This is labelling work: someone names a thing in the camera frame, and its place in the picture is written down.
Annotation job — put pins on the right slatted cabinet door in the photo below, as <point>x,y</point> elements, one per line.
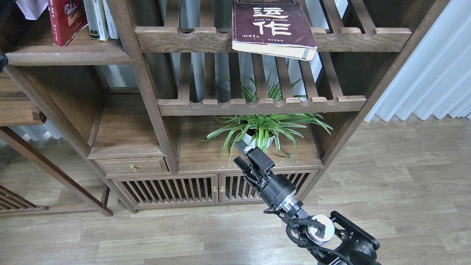
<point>233,188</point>

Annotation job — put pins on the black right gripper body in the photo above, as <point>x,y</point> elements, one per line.
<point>275,189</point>

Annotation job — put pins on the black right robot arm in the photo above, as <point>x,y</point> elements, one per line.
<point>332,240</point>

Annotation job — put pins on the green spider plant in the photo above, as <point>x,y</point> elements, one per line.
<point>279,124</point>

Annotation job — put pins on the dark wooden bookshelf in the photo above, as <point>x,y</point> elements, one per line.
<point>154,92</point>

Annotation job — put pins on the white lavender paperback book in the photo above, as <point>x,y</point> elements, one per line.
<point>32,9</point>

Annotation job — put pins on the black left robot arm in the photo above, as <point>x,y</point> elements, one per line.
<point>3,61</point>

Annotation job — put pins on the white upright book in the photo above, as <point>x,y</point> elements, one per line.
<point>101,19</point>
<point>112,30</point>

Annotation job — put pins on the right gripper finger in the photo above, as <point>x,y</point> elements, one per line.
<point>244,147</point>
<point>242,164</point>

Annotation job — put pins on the white upright book middle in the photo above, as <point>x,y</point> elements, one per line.
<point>101,19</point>

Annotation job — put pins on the white window curtain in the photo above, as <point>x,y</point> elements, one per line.
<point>435,80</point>

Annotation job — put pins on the red paperback book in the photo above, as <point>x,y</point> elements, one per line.
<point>67,18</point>

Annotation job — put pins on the slatted cabinet door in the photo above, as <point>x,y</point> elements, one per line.
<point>233,188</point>
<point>170,192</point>

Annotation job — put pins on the white plant pot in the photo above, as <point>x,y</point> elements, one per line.
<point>262,139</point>

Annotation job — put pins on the small wooden drawer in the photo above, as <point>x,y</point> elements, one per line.
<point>119,166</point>

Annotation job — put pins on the left slatted cabinet door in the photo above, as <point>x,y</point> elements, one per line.
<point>170,192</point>

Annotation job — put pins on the white upright book right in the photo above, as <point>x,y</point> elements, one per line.
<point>112,30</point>

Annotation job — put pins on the grey upright book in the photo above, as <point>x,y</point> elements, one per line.
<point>91,19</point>

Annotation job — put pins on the maroon book with white characters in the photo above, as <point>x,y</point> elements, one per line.
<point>272,27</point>

